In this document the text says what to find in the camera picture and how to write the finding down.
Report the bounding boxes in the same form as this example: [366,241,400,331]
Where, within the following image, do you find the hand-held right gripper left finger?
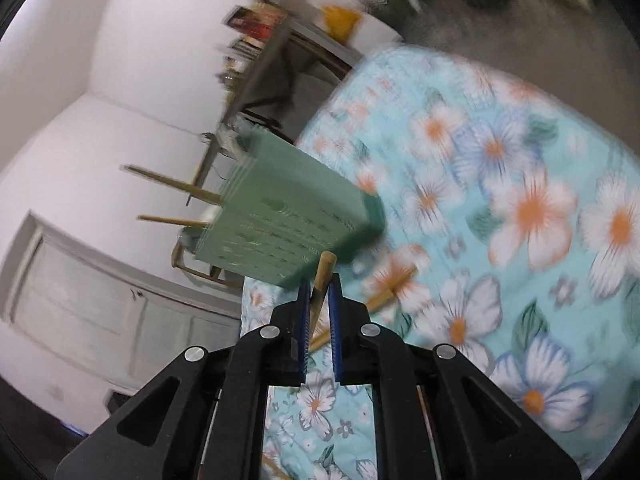
[54,279,311,480]

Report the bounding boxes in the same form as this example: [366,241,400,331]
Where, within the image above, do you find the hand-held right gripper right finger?
[329,274,583,480]

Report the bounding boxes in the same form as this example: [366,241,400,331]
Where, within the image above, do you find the green plastic utensil holder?
[192,126,387,292]

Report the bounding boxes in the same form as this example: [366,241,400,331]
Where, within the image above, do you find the wooden chair with dark seat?
[171,237,242,289]

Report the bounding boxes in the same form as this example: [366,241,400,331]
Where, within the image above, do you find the floral blue blanket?
[240,42,640,480]

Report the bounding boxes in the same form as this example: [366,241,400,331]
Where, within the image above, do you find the white box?
[350,14,402,57]

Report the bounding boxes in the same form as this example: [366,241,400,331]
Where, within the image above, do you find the pile of food packets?
[220,0,296,92]

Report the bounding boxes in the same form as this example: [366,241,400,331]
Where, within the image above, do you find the yellow plastic bag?
[321,4,364,44]

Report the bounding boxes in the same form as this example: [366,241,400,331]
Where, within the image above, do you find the green bag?
[369,0,422,17]

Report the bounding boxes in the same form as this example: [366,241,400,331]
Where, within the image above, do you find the grey metal-frame desk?
[187,25,366,207]

